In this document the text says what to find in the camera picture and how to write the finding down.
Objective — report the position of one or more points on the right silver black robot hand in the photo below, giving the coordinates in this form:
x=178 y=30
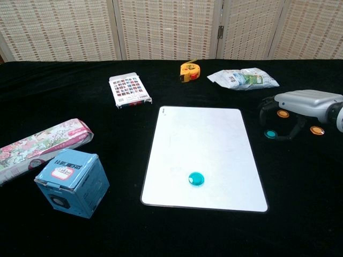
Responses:
x=305 y=103

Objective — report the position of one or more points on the orange disc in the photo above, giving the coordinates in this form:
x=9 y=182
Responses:
x=283 y=114
x=317 y=130

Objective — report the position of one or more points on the teal disc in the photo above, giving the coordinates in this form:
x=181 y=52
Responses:
x=196 y=178
x=270 y=134

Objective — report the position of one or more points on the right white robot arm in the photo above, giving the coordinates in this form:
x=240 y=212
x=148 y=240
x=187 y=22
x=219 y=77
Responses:
x=340 y=117

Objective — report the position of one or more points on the white rectangular board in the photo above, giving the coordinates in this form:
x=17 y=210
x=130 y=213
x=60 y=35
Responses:
x=203 y=150

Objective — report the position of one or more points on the white green snack bag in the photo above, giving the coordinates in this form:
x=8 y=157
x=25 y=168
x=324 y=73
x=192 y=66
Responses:
x=242 y=79

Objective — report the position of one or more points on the yellow tape measure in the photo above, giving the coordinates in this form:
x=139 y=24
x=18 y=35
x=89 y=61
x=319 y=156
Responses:
x=190 y=71

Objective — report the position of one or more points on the woven bamboo folding screen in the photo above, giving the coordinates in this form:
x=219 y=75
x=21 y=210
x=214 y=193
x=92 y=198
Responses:
x=166 y=26

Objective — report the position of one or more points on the white box with stamp pictures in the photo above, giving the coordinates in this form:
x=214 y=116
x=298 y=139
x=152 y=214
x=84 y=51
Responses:
x=130 y=89

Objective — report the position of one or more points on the blue cube speaker box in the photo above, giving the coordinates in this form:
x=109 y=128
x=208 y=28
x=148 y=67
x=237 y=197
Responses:
x=72 y=182

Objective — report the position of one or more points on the black velvet tablecloth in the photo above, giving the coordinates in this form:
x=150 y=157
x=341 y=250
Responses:
x=80 y=235

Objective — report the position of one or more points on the long floral pink box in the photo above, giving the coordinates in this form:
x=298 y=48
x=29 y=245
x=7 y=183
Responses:
x=40 y=147

